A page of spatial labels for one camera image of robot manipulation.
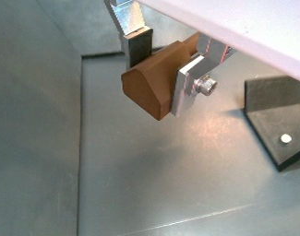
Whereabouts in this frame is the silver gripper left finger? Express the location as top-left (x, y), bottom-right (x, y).
top-left (103, 0), bottom-right (152, 68)

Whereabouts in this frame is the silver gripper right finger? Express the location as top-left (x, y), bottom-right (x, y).
top-left (170, 33), bottom-right (237, 117)

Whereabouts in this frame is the brown three prong object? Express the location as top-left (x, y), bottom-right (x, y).
top-left (120, 33), bottom-right (198, 121)

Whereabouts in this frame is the black curved fixture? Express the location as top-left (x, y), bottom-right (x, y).
top-left (243, 76), bottom-right (300, 171)

